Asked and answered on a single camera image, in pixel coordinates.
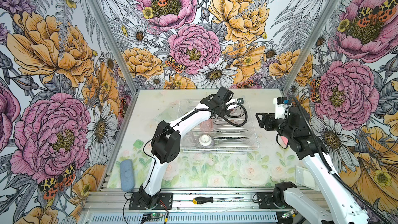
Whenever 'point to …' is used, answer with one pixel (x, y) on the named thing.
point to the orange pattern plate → (226, 122)
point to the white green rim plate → (230, 130)
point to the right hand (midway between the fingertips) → (262, 119)
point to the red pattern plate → (232, 109)
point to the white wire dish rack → (189, 140)
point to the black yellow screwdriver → (209, 199)
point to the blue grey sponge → (127, 175)
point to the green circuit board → (153, 215)
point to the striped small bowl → (204, 142)
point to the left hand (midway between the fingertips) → (223, 106)
